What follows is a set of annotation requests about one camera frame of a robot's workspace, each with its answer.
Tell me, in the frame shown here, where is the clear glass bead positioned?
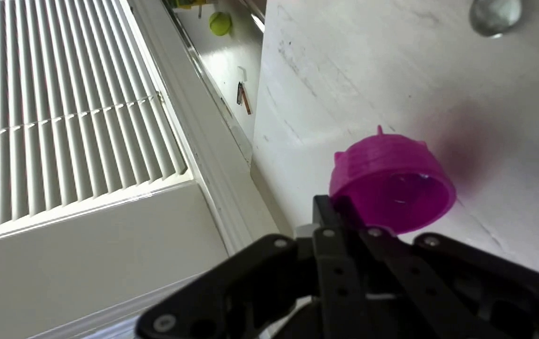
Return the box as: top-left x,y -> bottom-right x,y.
467,0 -> 526,37

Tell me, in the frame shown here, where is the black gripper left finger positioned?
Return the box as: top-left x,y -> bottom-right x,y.
132,193 -> 375,339

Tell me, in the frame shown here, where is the green round object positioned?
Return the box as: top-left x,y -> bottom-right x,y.
207,9 -> 235,37

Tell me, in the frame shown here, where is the white cabinet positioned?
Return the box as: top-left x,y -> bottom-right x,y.
249,0 -> 539,285

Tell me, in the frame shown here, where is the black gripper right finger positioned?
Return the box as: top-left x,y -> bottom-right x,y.
343,206 -> 539,339

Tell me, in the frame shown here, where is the white window frame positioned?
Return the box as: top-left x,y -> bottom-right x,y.
0,0 -> 279,339

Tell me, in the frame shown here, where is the brown stick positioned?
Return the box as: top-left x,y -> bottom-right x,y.
235,80 -> 254,116

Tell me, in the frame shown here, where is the white slatted vent panel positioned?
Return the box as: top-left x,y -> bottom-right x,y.
0,0 -> 190,233

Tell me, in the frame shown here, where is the magenta plastic cup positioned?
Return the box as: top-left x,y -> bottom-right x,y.
328,124 -> 460,235

